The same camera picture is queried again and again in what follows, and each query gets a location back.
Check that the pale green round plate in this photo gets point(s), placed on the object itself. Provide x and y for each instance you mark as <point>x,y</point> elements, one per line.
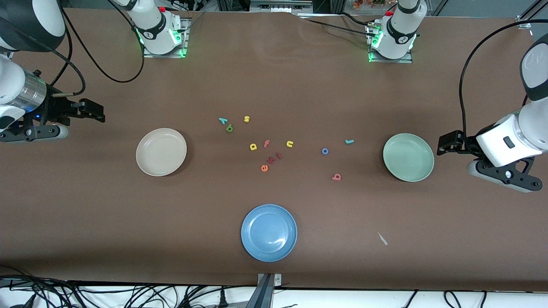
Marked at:
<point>409,157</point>

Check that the small white paper scrap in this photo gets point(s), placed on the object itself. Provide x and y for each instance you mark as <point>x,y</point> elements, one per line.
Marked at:
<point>382,238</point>

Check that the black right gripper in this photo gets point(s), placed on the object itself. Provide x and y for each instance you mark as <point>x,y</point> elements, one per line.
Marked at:
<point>55,108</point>

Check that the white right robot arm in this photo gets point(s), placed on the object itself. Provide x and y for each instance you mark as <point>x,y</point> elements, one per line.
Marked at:
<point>154,30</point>

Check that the beige brown round plate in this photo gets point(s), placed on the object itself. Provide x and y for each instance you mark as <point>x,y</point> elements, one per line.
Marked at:
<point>161,152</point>

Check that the metal table corner bracket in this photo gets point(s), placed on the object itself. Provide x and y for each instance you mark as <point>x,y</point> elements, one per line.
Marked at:
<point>524,23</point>

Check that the black power plug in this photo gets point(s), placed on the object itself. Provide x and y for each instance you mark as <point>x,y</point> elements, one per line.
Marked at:
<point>222,299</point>

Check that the grey power strip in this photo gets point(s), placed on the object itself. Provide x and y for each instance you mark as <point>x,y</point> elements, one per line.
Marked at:
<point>280,6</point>

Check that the aluminium frame rail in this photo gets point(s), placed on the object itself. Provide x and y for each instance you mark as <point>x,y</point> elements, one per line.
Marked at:
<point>535,7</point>

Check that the orange artificial flowers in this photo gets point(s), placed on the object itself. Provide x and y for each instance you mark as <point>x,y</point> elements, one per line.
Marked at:
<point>368,3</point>

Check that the blue round plate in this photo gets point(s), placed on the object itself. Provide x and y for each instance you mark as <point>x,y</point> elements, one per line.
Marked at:
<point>269,233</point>

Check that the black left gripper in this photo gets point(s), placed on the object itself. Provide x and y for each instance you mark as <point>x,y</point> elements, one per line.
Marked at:
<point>468,144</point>

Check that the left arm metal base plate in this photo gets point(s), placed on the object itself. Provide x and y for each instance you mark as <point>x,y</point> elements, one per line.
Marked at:
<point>406,60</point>

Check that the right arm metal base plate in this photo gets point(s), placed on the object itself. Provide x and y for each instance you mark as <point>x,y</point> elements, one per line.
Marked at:
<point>154,56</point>

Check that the aluminium camera post bracket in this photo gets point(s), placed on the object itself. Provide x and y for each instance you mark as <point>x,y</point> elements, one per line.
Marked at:
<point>265,291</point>

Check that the brown table cover sheet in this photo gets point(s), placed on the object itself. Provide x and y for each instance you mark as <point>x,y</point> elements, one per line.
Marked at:
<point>85,214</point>

